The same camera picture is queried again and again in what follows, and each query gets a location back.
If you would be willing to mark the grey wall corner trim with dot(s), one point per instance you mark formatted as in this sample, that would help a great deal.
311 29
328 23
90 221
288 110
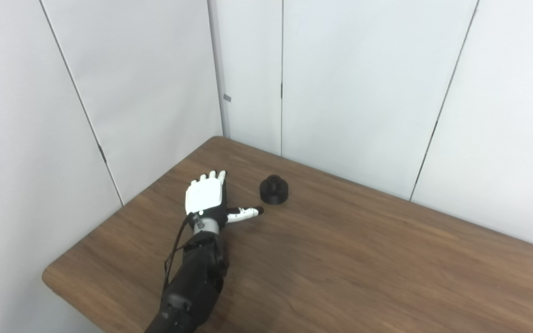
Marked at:
218 69

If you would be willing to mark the white and black left hand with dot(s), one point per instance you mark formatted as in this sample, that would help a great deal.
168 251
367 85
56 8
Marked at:
204 196

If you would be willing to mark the round black part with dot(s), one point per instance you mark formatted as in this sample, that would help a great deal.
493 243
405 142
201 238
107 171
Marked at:
274 192

